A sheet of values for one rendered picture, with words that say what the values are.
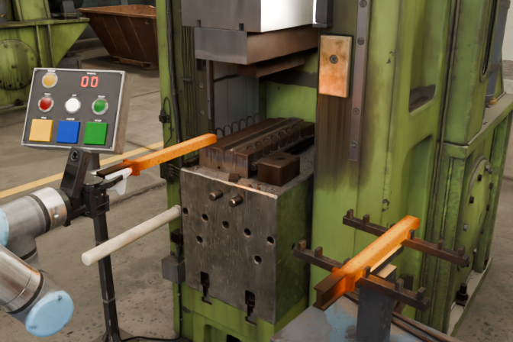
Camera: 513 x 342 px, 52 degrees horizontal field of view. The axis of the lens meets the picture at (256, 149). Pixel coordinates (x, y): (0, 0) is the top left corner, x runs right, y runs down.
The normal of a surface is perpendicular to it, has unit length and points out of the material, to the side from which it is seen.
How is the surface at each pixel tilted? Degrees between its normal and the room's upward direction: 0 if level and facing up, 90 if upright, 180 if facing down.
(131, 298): 0
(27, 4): 79
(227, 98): 90
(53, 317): 94
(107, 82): 60
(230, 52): 90
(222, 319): 90
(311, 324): 0
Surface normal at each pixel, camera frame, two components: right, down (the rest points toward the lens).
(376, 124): -0.58, 0.27
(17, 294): 0.62, 0.31
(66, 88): -0.15, -0.18
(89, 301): 0.00, -0.94
